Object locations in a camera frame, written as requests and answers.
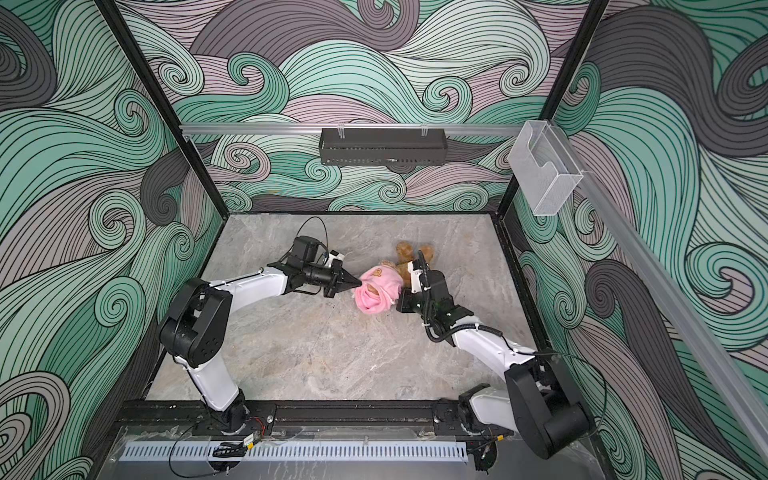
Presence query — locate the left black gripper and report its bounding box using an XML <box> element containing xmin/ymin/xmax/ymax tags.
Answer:
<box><xmin>302</xmin><ymin>259</ymin><xmax>361</xmax><ymax>298</ymax></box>

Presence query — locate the pink teddy hoodie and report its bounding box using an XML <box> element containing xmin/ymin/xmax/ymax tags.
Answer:
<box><xmin>354</xmin><ymin>263</ymin><xmax>404</xmax><ymax>315</ymax></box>

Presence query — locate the brown teddy bear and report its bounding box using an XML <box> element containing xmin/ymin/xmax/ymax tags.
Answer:
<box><xmin>365</xmin><ymin>241</ymin><xmax>436</xmax><ymax>301</ymax></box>

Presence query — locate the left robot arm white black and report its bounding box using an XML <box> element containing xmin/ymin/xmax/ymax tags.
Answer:
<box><xmin>159</xmin><ymin>236</ymin><xmax>362</xmax><ymax>432</ymax></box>

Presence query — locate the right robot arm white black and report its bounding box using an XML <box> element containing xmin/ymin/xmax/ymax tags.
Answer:
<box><xmin>398</xmin><ymin>267</ymin><xmax>595</xmax><ymax>459</ymax></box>

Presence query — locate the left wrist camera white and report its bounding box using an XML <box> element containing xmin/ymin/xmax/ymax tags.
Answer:
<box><xmin>326</xmin><ymin>250</ymin><xmax>345</xmax><ymax>267</ymax></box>

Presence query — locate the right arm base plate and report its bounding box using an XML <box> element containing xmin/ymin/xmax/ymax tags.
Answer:
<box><xmin>432</xmin><ymin>383</ymin><xmax>516</xmax><ymax>440</ymax></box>

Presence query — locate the black perforated wall tray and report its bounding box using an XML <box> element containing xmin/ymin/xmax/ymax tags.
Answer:
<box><xmin>319</xmin><ymin>129</ymin><xmax>448</xmax><ymax>167</ymax></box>

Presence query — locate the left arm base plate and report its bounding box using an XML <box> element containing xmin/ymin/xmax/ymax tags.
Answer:
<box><xmin>192</xmin><ymin>400</ymin><xmax>276</xmax><ymax>437</ymax></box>

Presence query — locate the clear acrylic wall box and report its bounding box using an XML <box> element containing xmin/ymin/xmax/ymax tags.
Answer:
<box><xmin>507</xmin><ymin>120</ymin><xmax>583</xmax><ymax>217</ymax></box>

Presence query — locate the back aluminium rail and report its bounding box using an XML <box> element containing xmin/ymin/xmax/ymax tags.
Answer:
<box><xmin>179</xmin><ymin>122</ymin><xmax>522</xmax><ymax>137</ymax></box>

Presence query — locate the white slotted cable duct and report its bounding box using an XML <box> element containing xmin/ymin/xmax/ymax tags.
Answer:
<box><xmin>119</xmin><ymin>440</ymin><xmax>468</xmax><ymax>463</ymax></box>

